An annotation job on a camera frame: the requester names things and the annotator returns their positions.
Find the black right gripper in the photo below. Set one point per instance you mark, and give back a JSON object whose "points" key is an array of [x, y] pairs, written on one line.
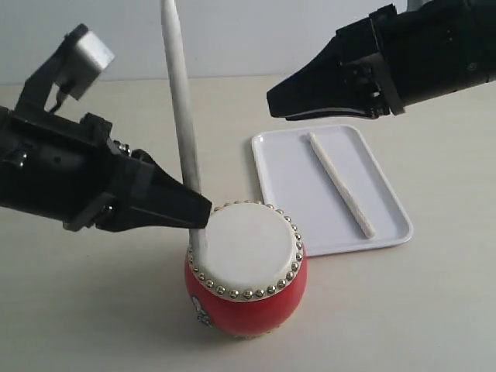
{"points": [[387, 61]]}

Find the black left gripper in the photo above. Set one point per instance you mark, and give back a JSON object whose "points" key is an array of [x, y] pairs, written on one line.
{"points": [[76, 174]]}

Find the white wooden drumstick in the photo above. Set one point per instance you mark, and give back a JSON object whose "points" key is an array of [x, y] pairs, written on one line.
{"points": [[344, 192], [180, 94]]}

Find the red small drum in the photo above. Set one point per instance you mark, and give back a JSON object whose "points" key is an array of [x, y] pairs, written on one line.
{"points": [[251, 275]]}

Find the white plastic tray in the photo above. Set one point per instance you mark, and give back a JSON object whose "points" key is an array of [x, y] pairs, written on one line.
{"points": [[292, 179]]}

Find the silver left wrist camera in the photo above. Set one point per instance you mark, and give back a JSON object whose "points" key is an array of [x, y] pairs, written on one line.
{"points": [[84, 57]]}

